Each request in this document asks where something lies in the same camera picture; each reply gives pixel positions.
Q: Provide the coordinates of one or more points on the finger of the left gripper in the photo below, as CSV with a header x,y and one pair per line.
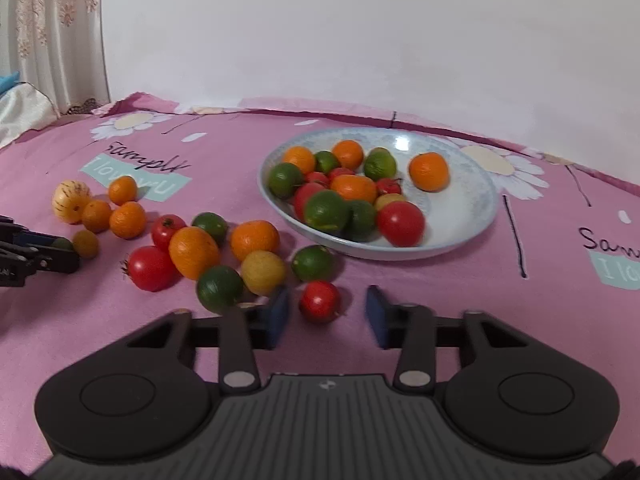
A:
x,y
16,234
44,258

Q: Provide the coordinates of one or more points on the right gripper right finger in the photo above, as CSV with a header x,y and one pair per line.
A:
x,y
411,329

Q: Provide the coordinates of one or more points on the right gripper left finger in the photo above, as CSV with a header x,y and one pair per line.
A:
x,y
244,330

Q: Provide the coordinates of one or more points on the red cherry tomato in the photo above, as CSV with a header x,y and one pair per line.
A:
x,y
320,303

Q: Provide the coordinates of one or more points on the large red tomato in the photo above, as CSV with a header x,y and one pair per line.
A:
x,y
401,223

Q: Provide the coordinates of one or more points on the brown yellow longan fruit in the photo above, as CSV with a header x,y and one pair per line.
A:
x,y
389,198

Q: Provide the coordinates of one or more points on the small red cherry fruit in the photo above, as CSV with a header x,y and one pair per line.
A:
x,y
388,185

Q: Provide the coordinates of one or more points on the dark green lime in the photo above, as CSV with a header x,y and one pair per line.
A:
x,y
326,212

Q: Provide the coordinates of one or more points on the green yellow lime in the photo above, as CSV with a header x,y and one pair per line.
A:
x,y
219,288

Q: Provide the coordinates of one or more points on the yellow striped small melon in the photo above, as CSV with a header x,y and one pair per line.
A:
x,y
69,200

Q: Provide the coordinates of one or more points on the orange kumquat far left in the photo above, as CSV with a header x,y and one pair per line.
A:
x,y
96,216

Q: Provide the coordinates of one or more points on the orange green mottled citrus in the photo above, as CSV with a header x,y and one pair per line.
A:
x,y
193,251

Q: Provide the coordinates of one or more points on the tall red tomato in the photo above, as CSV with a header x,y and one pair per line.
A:
x,y
150,269

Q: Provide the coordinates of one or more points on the small orange kumquat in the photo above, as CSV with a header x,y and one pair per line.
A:
x,y
123,190

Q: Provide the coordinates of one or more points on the white bedding pile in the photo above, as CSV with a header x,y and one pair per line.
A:
x,y
24,108

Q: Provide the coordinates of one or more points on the blue white ceramic plate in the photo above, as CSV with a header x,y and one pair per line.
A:
x,y
377,194

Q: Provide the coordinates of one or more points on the pink floral tablecloth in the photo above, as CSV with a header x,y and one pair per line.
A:
x,y
560,262

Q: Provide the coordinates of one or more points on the green lime right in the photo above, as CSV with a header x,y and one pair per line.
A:
x,y
379,164

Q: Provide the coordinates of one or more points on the beige patterned curtain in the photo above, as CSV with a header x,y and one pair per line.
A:
x,y
57,46

